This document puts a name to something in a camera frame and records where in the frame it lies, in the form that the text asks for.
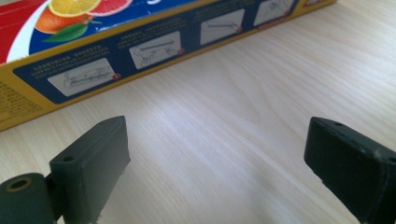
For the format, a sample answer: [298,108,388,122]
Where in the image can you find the yellow blue cling wrap box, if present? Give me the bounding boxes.
[0,0,338,133]

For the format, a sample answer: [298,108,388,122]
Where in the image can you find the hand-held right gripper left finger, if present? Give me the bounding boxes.
[49,115,132,224]

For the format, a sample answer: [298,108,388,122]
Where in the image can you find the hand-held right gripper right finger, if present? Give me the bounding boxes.
[304,116,396,224]

